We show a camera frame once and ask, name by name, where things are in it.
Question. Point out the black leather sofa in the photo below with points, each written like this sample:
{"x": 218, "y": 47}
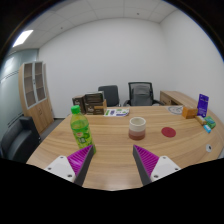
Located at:
{"x": 18, "y": 140}

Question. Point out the black mesh office chair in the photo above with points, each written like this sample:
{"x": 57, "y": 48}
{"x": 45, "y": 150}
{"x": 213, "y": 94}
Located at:
{"x": 141, "y": 93}

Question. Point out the wooden shelf cabinet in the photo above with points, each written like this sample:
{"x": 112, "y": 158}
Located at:
{"x": 41, "y": 110}

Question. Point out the dark plain-back office chair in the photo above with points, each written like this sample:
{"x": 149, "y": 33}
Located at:
{"x": 110, "y": 93}

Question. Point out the wooden side desk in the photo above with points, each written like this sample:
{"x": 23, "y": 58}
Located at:
{"x": 175, "y": 97}

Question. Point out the black box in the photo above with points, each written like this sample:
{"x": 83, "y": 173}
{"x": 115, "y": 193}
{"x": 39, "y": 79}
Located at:
{"x": 94, "y": 97}

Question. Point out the green box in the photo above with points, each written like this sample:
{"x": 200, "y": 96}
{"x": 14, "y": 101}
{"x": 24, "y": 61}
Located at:
{"x": 210, "y": 122}

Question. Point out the green plastic drink bottle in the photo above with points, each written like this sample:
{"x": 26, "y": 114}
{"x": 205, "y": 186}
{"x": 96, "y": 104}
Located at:
{"x": 80, "y": 130}

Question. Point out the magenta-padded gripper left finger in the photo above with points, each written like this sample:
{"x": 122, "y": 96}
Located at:
{"x": 60, "y": 166}

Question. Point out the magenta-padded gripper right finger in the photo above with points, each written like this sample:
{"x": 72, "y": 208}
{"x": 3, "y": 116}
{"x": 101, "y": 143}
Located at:
{"x": 165, "y": 166}

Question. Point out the white round table grommet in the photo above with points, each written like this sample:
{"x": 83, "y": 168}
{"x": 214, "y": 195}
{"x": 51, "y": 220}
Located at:
{"x": 208, "y": 148}

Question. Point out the narrow tan box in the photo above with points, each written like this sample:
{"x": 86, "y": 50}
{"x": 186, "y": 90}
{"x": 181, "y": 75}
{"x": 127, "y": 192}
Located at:
{"x": 200, "y": 120}

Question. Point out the orange-brown box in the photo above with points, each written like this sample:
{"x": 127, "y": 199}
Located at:
{"x": 189, "y": 112}

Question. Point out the small light blue box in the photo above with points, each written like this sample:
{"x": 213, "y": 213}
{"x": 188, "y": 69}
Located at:
{"x": 207, "y": 128}

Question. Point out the small dark brown box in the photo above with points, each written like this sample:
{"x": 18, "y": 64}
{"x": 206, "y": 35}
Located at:
{"x": 78, "y": 104}

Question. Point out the rectangular ceiling light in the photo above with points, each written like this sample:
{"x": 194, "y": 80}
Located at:
{"x": 22, "y": 37}

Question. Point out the white and brown cup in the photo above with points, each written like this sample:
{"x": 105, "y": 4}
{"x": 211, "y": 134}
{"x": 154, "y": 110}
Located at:
{"x": 137, "y": 128}

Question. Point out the printed white leaflet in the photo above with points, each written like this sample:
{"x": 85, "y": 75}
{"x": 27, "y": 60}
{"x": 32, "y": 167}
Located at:
{"x": 116, "y": 112}

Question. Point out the flat round red coaster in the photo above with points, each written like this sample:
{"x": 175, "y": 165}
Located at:
{"x": 168, "y": 132}

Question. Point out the purple package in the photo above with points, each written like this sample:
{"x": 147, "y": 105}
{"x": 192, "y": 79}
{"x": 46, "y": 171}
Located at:
{"x": 203, "y": 104}

